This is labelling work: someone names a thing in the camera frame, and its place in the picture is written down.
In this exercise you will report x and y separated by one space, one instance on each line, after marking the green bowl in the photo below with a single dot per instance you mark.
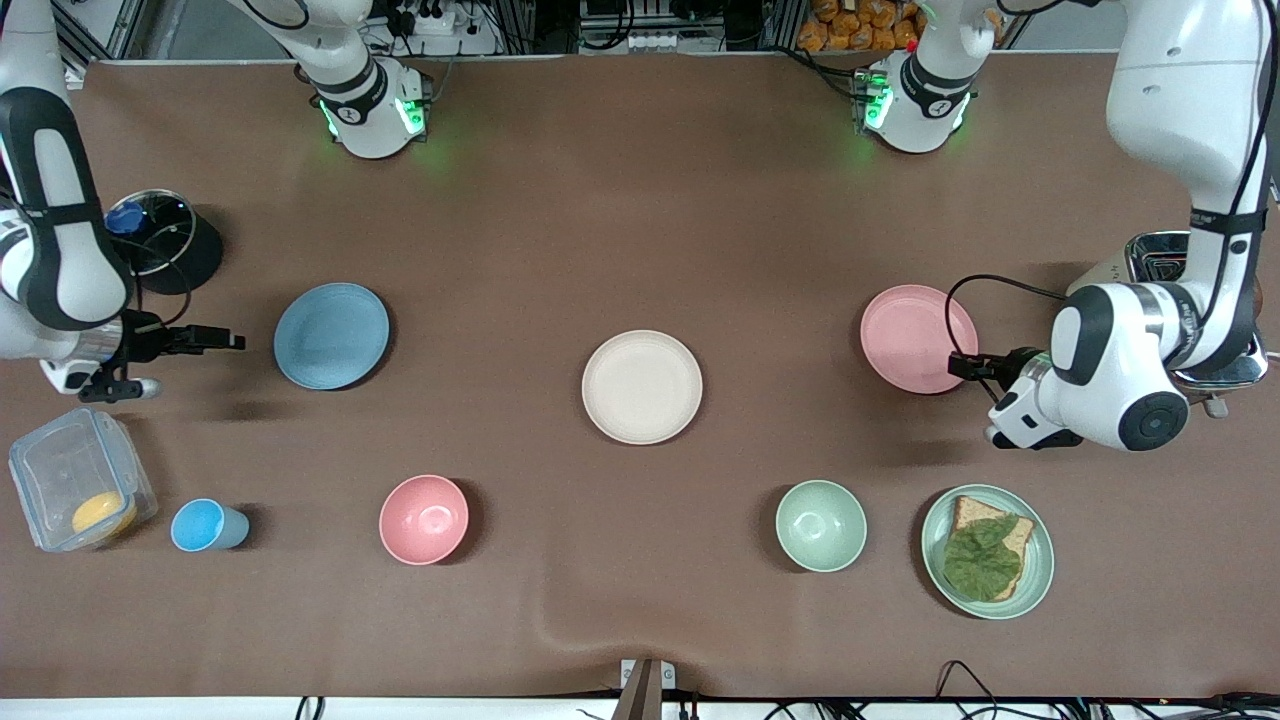
820 525

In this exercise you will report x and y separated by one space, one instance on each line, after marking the metal table clamp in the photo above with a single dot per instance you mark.
642 690

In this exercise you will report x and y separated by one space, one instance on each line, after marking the blue cup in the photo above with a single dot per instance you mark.
200 525

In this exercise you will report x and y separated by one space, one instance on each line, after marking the green plate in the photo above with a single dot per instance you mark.
1040 560

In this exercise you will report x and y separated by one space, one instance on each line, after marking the pink bowl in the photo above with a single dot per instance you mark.
423 520

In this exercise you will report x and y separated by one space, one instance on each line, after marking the green lettuce leaf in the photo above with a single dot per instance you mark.
980 565

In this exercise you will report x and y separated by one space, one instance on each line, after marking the beige plate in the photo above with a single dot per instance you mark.
641 387

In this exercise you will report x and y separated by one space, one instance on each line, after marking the orange snack bag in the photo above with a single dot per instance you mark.
860 25

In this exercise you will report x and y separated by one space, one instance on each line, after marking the white power strip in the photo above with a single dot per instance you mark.
440 30

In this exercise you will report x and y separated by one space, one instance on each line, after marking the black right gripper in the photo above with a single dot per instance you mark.
146 338

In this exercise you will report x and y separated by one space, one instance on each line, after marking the clear plastic container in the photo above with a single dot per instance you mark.
70 470

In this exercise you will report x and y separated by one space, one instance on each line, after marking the pink plate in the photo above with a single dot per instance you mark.
905 335

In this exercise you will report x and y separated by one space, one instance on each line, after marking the silver toaster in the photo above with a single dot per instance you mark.
1150 255

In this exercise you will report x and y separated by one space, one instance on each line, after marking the brown table cloth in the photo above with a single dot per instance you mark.
640 200

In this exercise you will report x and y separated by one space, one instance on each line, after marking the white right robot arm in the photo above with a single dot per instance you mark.
60 250

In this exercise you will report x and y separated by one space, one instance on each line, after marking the toast slice under lettuce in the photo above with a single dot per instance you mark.
975 510

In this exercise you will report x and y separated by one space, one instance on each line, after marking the orange round food piece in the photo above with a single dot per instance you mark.
102 514

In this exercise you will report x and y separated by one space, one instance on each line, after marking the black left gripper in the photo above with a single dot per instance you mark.
1017 362

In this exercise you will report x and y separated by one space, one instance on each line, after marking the glass lid with blue knob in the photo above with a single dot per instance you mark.
165 225

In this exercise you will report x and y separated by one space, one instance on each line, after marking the blue plate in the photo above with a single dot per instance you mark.
330 335

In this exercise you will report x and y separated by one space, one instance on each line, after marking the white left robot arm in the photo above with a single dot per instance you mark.
1180 100

